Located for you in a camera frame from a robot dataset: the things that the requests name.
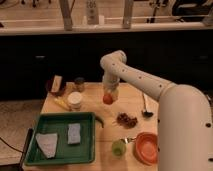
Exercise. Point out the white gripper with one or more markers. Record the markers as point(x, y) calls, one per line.
point(110, 84)

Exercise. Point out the red apple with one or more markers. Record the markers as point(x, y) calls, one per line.
point(107, 99)

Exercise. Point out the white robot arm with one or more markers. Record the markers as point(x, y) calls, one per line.
point(185, 119)

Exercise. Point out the white paper cup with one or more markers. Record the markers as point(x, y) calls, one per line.
point(75, 100)

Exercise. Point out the green plastic cup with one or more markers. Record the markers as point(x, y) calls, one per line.
point(118, 148)

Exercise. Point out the bunch of dark grapes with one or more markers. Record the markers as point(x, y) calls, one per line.
point(126, 121)

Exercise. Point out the green chili pepper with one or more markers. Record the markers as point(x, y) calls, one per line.
point(97, 118)

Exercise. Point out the glass spice jar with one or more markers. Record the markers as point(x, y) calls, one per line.
point(79, 84)

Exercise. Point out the black ladle spoon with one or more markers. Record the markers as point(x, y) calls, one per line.
point(145, 112)

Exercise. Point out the small metal clip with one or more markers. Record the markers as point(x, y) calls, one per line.
point(127, 140)

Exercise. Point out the yellow banana toy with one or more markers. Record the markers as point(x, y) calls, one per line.
point(61, 103)

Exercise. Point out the blue grey sponge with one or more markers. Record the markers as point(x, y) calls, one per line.
point(74, 136)

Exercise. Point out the cream block in bowl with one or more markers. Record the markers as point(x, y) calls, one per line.
point(56, 83)

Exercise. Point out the green plastic tray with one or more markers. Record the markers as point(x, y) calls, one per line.
point(66, 153)

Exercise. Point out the orange plastic bowl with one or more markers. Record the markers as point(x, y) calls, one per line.
point(145, 148)

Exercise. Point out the grey cloth piece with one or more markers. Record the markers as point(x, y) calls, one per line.
point(47, 143)

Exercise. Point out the right wooden post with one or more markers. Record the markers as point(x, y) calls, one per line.
point(127, 16)

